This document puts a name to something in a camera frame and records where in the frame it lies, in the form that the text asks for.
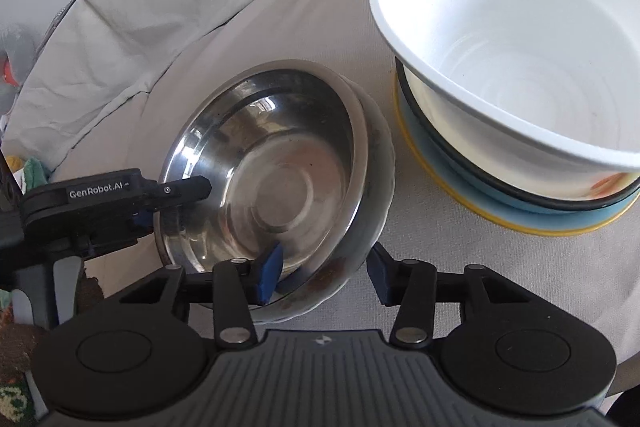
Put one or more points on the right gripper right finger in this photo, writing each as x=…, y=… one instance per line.
x=410, y=285

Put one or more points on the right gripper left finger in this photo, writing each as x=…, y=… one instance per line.
x=239, y=284

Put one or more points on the floral white plate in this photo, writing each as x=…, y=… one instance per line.
x=364, y=232

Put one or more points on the white bowl yellow rim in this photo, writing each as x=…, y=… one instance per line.
x=434, y=163

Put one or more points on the stainless steel bowl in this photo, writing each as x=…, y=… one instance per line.
x=285, y=148

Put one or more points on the blue enamel bowl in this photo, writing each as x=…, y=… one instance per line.
x=471, y=152

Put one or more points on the white paper cup bowl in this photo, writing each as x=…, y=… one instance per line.
x=556, y=80

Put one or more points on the green floral cloth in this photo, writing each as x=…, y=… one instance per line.
x=32, y=175

